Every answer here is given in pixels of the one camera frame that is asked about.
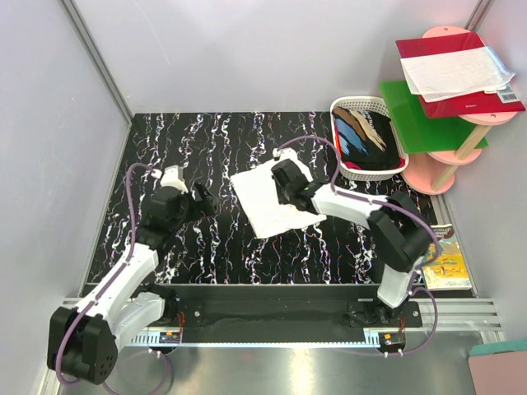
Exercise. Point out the white daisy print t-shirt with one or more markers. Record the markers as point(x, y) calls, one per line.
point(257, 194)

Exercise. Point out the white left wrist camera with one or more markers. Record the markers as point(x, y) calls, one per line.
point(171, 176)

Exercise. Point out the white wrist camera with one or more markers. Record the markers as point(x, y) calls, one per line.
point(171, 176)
point(284, 154)

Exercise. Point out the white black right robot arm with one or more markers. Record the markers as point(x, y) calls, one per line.
point(401, 236)

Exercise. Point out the red plastic folder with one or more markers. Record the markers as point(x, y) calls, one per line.
point(501, 101)

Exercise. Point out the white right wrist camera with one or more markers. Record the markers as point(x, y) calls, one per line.
point(284, 154)

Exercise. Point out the white mesh cloth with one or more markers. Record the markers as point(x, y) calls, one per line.
point(445, 76)

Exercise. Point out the teal cloth edge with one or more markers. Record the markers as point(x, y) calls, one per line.
point(499, 347)

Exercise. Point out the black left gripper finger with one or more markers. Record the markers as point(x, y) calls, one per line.
point(203, 193)
point(200, 208)

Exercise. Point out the pink board corner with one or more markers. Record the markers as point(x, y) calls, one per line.
point(499, 374)

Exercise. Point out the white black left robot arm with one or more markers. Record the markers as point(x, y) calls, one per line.
point(85, 340)

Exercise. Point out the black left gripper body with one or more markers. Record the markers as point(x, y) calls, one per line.
point(185, 200)

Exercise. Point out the pink two-tier stand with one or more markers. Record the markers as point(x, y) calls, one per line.
point(433, 173)

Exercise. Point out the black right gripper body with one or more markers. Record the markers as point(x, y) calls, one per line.
point(284, 197)

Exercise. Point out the black printed t-shirt in basket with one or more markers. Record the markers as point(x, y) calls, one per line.
point(365, 140)

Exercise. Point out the white perforated plastic basket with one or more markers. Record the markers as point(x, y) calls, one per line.
point(373, 104)

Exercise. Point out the yellow illustrated paperback book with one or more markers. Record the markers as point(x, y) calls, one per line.
point(449, 271)

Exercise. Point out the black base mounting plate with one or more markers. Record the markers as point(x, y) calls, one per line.
point(352, 313)

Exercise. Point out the green plastic sheet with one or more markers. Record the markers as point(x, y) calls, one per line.
point(417, 132)

